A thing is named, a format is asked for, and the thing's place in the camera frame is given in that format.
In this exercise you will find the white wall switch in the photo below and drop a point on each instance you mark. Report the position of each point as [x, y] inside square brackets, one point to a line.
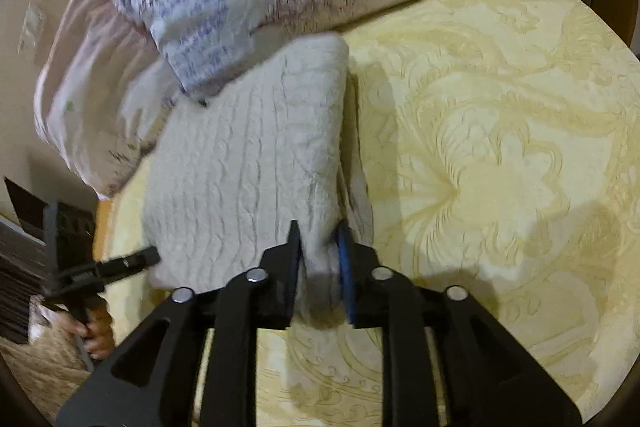
[31, 28]

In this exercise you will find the yellow patterned bedspread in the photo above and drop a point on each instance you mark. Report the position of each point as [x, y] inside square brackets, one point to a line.
[500, 157]

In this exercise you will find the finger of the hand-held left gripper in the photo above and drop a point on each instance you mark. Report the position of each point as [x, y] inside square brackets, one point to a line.
[130, 263]

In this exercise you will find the person's left hand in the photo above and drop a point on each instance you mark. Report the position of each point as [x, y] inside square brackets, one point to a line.
[100, 332]

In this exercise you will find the pink floral pillow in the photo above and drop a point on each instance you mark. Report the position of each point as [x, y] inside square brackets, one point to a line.
[90, 107]

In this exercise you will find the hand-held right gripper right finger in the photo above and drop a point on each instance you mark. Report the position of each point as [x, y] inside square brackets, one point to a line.
[346, 277]

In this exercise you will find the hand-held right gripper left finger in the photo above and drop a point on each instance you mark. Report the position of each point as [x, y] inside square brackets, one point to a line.
[287, 277]

